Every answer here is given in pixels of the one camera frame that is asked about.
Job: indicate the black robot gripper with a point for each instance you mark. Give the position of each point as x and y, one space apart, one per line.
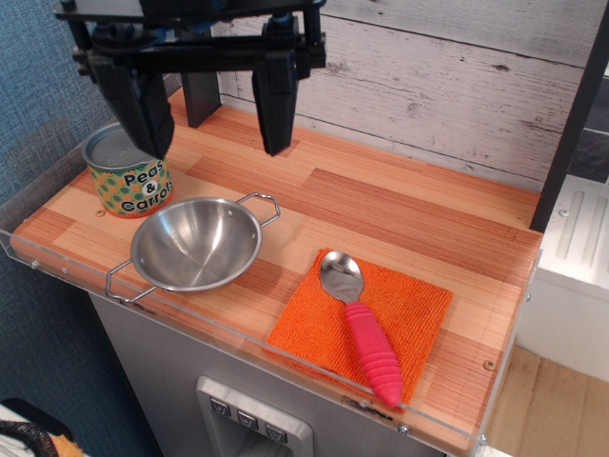
143 37

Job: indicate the peas and carrots can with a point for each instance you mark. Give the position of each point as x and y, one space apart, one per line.
128 182

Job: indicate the orange cloth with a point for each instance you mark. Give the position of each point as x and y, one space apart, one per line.
313 328

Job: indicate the clear acrylic edge guard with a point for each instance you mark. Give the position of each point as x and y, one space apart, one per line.
486 264

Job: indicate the grey toy fridge cabinet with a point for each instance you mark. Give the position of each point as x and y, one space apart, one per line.
202 400

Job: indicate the stainless steel bowl with handles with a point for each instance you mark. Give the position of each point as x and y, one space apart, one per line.
198 244

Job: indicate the spoon with pink handle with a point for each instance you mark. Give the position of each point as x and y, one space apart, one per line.
342 278

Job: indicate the dark vertical frame post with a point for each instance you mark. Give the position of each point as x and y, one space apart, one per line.
583 102

